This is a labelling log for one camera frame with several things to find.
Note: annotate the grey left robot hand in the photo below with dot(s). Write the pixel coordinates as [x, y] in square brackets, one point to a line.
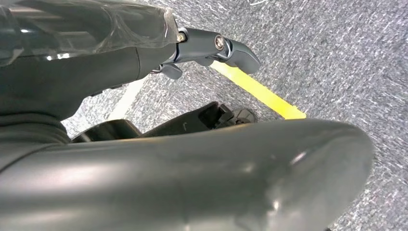
[79, 73]

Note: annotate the black robot leg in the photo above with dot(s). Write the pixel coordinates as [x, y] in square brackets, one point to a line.
[191, 122]

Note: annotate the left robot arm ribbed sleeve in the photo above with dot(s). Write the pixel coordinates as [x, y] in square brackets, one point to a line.
[32, 134]

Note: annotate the yellow floor tape square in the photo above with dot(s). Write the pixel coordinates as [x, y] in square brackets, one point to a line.
[261, 92]

